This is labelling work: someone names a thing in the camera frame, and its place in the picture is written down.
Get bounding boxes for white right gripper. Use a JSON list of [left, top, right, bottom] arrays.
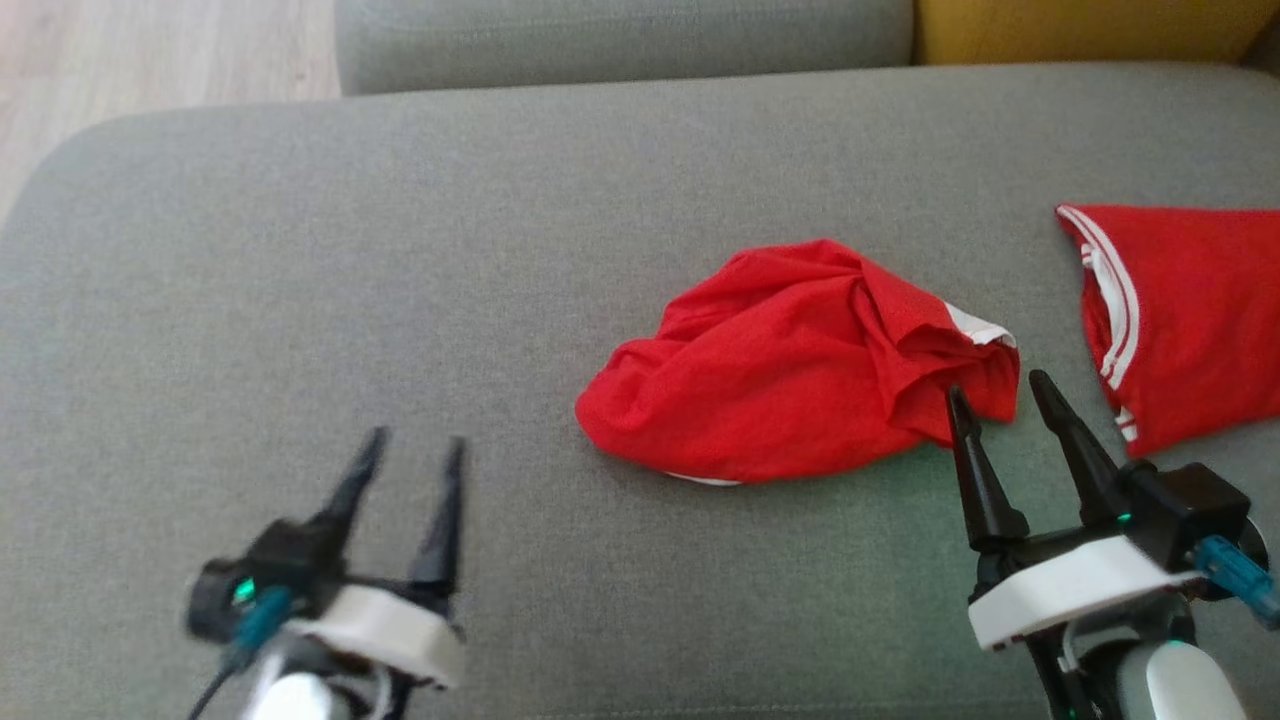
[[948, 370, 1206, 653]]

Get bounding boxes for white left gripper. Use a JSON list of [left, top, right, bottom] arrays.
[[290, 428, 469, 691]]

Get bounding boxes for red basketball jersey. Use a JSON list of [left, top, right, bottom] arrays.
[[1056, 204, 1280, 459]]

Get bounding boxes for red shorts with white waistband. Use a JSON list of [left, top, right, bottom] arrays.
[[575, 238, 1021, 488]]

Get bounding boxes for grey sofa seat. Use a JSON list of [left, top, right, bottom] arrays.
[[0, 62, 1280, 720]]

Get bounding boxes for yellow sofa cushion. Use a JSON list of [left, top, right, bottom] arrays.
[[912, 0, 1280, 69]]

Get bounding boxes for wide grey sofa back cushion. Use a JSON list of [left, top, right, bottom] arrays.
[[333, 0, 916, 97]]

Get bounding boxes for left arm cable teal plug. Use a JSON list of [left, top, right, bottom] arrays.
[[185, 585, 296, 720]]

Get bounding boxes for arm cable teal plug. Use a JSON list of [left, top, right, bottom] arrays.
[[185, 585, 296, 720], [1192, 535, 1280, 631]]

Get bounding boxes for right arm cable teal plug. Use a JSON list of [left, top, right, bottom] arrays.
[[1192, 535, 1280, 631]]

